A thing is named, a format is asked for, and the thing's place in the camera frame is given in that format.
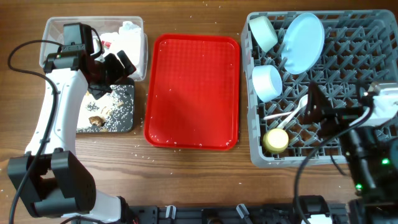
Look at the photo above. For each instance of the light blue plate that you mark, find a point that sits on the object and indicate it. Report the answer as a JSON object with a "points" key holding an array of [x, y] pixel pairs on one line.
{"points": [[304, 41]]}

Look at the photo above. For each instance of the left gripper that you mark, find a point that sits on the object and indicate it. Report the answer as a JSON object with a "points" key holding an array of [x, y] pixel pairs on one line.
{"points": [[119, 73]]}

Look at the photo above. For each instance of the red serving tray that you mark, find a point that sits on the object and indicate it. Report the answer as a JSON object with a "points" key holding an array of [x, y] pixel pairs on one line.
{"points": [[193, 96]]}

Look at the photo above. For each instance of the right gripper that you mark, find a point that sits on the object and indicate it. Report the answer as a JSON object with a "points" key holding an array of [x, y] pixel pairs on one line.
{"points": [[322, 111]]}

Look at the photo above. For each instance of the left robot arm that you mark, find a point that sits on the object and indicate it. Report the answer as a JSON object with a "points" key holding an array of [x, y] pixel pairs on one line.
{"points": [[49, 179]]}

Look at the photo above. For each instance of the pink plastic fork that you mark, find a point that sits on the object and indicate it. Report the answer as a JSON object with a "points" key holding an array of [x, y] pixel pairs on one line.
{"points": [[273, 116]]}

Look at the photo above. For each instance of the clear plastic waste bin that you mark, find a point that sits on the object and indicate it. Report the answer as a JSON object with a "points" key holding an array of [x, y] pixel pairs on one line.
{"points": [[102, 24]]}

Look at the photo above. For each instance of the black food waste tray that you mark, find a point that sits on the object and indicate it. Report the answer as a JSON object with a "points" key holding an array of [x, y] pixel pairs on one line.
{"points": [[79, 112]]}

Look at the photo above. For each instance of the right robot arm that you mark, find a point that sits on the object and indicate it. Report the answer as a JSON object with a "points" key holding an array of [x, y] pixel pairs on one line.
{"points": [[372, 163]]}

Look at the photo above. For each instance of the rice and food scraps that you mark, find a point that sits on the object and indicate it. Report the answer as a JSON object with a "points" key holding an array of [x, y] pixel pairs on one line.
{"points": [[113, 112]]}

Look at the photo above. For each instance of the grey dishwasher rack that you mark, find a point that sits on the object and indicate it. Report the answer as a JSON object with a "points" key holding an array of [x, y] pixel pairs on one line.
{"points": [[360, 45]]}

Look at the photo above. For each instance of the red snack wrapper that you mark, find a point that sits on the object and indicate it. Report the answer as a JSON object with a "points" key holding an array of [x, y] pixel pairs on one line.
{"points": [[106, 44]]}

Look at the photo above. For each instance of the light blue bowl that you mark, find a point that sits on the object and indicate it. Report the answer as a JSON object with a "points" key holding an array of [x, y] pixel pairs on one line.
{"points": [[267, 82]]}

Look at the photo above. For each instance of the yellow plastic cup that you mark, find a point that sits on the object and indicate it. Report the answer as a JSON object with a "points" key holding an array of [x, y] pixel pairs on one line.
{"points": [[275, 140]]}

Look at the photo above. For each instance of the mint green bowl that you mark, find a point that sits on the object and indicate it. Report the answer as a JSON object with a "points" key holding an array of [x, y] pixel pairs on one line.
{"points": [[263, 32]]}

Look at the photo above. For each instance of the cream plastic spoon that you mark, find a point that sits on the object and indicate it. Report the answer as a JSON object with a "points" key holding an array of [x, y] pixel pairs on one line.
{"points": [[302, 104]]}

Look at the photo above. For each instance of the white napkin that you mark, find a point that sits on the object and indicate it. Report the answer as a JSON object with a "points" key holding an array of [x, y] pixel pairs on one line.
{"points": [[127, 38]]}

